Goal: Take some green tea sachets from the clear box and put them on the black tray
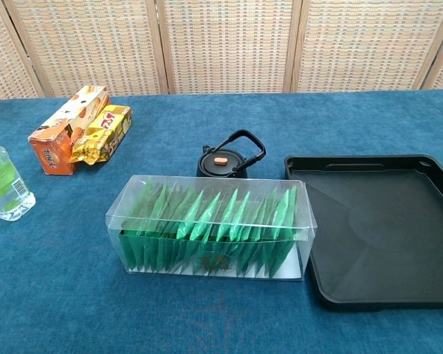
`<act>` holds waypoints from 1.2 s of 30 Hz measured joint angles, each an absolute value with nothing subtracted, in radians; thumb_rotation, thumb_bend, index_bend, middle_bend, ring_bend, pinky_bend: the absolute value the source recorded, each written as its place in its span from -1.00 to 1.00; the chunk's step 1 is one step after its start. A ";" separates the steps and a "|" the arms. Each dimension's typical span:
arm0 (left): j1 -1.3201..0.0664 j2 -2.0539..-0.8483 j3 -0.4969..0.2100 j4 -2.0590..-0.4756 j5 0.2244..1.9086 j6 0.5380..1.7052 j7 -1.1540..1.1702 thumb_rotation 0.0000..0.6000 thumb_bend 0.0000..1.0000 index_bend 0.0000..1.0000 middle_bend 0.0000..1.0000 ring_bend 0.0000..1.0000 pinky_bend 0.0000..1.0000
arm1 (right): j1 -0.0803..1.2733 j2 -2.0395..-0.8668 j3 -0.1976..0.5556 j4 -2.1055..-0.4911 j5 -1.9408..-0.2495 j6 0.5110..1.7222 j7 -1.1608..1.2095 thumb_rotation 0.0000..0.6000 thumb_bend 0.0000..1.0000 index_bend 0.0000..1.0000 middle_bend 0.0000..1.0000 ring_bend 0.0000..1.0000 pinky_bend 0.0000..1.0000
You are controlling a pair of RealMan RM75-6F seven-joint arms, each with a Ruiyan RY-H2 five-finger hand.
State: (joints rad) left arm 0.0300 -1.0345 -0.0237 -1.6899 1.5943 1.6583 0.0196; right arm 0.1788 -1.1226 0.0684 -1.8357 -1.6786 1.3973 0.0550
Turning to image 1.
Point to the clear green-label water bottle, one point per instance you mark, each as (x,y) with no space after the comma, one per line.
(3,184)

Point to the woven rattan folding screen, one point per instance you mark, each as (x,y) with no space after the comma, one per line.
(225,44)

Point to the clear plastic tea box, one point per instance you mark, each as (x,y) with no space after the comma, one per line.
(133,191)

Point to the green plastic bag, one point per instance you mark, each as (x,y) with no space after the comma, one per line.
(289,206)

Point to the blue table cloth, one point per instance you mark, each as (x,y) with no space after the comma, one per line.
(59,295)

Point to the small black teapot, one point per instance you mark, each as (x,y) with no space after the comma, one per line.
(214,166)

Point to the orange biscuit box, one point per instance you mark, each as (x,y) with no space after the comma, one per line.
(59,132)

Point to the black square plastic tray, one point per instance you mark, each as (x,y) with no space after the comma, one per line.
(373,228)

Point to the yellow gold snack packet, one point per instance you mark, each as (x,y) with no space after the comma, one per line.
(107,129)

